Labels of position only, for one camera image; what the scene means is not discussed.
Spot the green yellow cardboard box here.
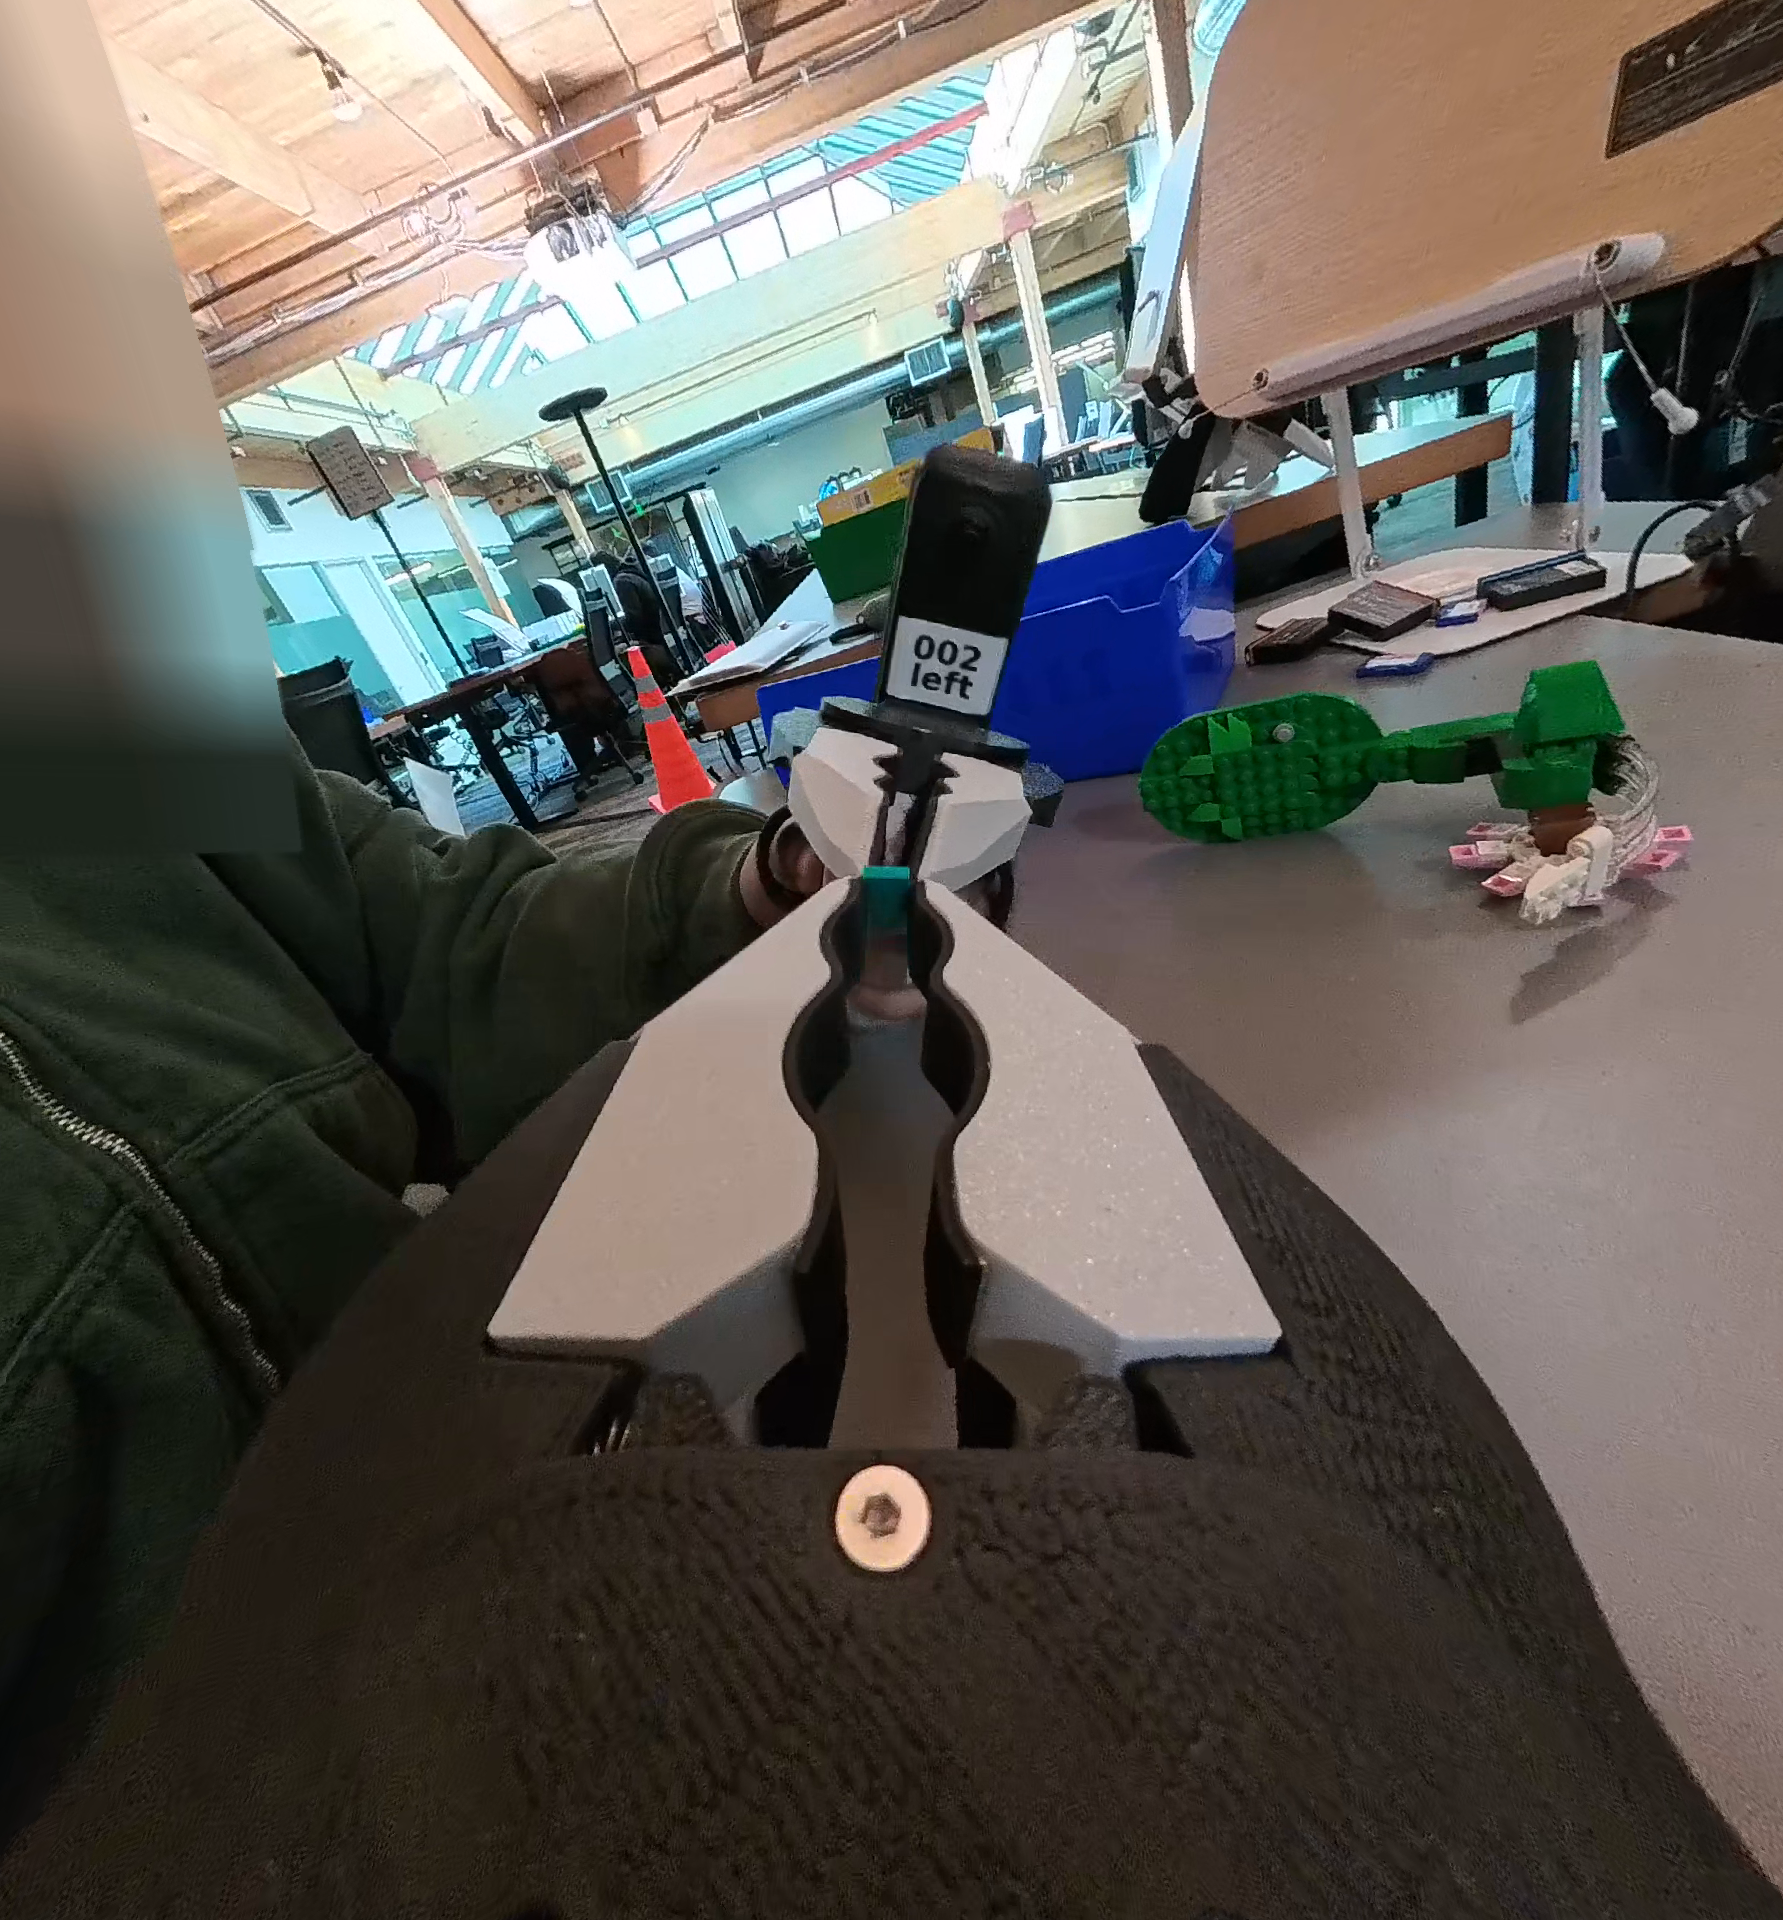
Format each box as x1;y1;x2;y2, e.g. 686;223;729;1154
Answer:
805;429;1005;601

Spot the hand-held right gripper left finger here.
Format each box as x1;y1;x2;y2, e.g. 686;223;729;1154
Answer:
486;873;842;1447

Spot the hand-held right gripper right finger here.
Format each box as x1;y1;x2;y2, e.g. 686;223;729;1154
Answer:
917;882;1286;1418

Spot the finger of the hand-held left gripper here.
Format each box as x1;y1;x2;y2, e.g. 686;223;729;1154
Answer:
785;727;890;886
912;779;1026;891

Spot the orange traffic cone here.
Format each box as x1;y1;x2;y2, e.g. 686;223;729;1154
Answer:
624;648;721;815

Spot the person's green jacket torso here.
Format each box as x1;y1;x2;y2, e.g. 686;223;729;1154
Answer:
0;856;459;1920

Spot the small black box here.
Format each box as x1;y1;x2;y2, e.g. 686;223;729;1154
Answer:
1326;580;1440;644

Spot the person's left forearm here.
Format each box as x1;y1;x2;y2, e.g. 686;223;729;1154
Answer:
306;764;774;1187

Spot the green lego plant model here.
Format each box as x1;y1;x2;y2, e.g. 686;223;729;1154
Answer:
1139;661;1690;925

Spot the hanging sign board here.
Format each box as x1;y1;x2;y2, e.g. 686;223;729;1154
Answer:
306;429;411;518

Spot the white pull cord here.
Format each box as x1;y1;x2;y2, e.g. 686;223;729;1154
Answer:
1586;247;1702;437

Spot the black flat device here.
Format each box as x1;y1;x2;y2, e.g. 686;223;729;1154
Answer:
1476;551;1612;615

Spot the blue plastic bin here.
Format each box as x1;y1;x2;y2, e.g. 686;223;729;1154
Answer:
755;508;1238;779

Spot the person's left hand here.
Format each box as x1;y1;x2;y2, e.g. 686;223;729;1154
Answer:
744;815;925;1028

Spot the wooden desk with black legs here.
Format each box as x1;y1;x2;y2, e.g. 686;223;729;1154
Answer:
381;644;639;833

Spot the black floor lamp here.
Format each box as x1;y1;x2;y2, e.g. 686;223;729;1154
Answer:
538;385;652;664

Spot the wooden tilted board stand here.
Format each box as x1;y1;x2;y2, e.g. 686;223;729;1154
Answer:
1123;0;1783;632

